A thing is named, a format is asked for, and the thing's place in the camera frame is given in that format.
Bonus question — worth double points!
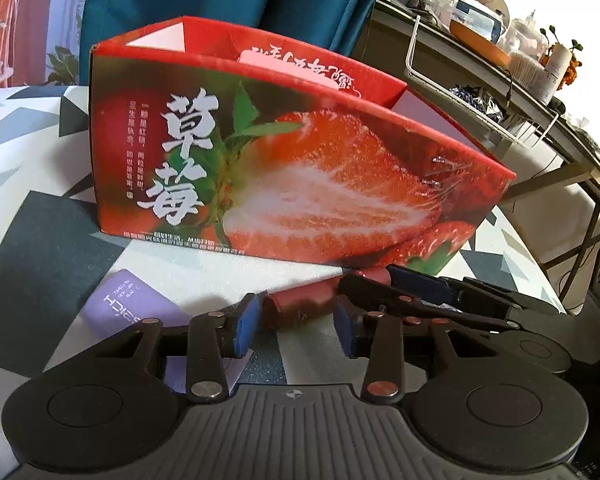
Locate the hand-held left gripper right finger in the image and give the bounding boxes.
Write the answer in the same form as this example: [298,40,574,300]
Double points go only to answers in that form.
[334,296,487,405]

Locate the dark side desk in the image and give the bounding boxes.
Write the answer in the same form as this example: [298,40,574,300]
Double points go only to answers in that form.
[352,0,600,187]

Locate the silver foil packets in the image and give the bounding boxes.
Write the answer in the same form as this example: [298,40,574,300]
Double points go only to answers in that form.
[450,85,507,124]

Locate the clear glass jar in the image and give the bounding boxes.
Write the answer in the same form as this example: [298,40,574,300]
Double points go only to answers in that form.
[500,10,549,56]

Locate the white wire basket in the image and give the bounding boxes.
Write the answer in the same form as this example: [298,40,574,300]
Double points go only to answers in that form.
[404,14,561,149]

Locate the red strawberry print cardboard box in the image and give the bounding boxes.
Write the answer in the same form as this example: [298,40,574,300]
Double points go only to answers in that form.
[87,16,517,277]

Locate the orange tray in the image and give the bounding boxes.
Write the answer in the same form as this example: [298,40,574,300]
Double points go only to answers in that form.
[450,20,514,67]

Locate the wall poster with plants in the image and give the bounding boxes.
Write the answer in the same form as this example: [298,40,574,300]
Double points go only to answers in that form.
[0,0,97,97]

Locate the cotton swab container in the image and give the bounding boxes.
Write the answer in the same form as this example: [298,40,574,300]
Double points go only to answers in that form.
[510,52,557,104]

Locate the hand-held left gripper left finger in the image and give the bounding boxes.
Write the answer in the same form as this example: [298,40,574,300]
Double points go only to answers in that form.
[97,293,261,404]

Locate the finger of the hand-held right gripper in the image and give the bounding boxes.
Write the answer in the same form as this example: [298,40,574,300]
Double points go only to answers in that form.
[386,265,569,318]
[338,273,527,337]

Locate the white cup with orange flowers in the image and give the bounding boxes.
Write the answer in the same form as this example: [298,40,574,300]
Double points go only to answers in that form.
[540,25,584,92]

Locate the dark red cylindrical tube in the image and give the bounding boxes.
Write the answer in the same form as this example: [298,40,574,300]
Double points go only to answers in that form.
[264,267,396,332]

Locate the geometric patterned tablecloth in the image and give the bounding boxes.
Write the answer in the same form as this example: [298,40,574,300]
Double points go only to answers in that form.
[0,84,572,441]

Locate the blue storage box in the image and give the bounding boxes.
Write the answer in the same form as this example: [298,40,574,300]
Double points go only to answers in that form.
[452,0,504,44]

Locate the purple power bank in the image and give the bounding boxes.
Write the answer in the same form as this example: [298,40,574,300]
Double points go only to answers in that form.
[82,268,254,396]

